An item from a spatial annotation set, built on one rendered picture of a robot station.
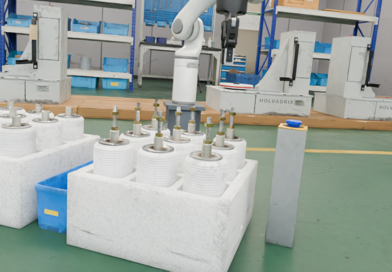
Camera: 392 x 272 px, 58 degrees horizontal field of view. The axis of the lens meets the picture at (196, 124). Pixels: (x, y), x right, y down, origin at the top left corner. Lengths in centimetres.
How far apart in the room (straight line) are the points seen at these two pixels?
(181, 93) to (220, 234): 70
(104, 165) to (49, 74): 212
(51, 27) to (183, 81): 175
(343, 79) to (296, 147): 258
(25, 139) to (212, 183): 53
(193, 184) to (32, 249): 41
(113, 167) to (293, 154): 44
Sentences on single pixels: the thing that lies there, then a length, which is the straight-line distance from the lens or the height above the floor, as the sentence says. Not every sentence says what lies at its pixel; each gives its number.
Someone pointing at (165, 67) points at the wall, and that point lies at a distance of 921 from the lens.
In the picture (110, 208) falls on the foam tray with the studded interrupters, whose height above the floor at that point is 12.
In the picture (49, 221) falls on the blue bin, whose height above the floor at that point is 3.
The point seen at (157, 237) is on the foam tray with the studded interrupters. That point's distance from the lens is 82.
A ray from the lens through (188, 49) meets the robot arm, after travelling 135.
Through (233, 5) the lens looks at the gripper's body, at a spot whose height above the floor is 59.
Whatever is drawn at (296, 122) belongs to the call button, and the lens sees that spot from 93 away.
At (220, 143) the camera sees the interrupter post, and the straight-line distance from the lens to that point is 90.
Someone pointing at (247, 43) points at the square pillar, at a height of 94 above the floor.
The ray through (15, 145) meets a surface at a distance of 105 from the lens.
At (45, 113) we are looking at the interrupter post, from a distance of 116.
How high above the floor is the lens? 45
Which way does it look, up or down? 10 degrees down
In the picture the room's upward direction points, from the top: 4 degrees clockwise
